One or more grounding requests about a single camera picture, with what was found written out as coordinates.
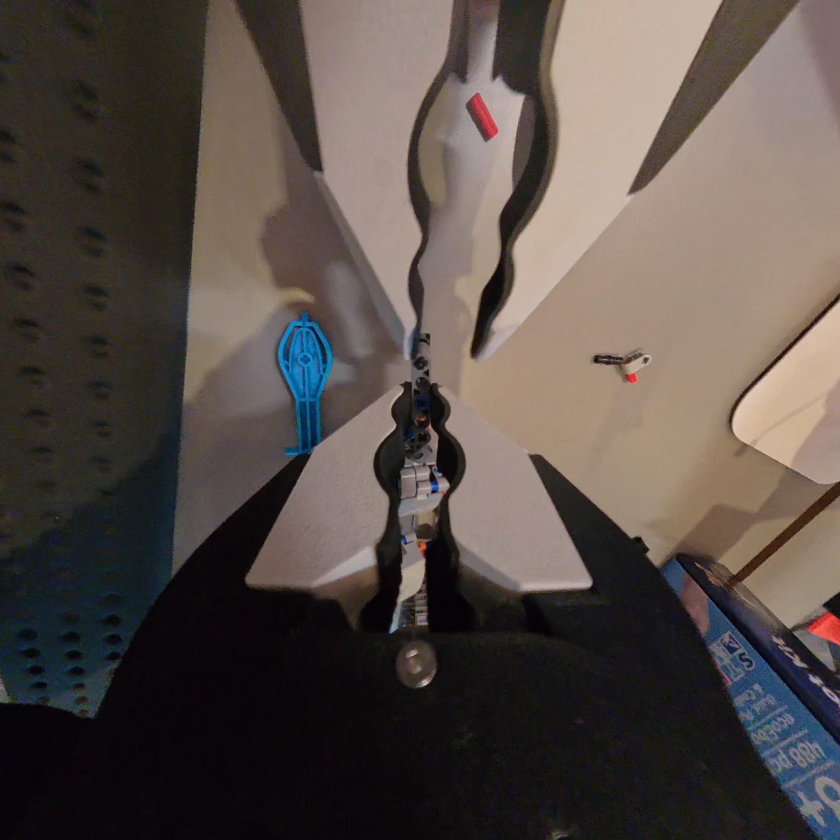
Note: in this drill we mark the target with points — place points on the light blue brick separator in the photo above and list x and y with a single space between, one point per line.
305 367

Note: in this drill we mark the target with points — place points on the white connector with red axle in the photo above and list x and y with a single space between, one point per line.
636 362

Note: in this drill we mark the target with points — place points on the black dimpled mat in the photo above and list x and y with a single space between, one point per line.
85 328

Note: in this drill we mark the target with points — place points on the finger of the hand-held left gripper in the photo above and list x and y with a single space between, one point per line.
367 98
610 98

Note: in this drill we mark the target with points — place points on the blue robot kit box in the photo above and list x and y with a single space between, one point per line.
754 689

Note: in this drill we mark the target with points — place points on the white stand base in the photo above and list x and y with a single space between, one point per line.
794 420

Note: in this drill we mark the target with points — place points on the long black connector pin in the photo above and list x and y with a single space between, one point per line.
607 359

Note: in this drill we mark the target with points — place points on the orange grey toy robot arm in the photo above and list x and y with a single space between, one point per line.
420 485

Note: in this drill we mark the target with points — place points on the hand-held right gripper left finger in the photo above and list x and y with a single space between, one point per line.
321 525

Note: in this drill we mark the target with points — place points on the small red axle pin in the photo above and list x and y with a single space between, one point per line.
482 116

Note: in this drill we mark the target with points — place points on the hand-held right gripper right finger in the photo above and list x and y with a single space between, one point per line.
518 525

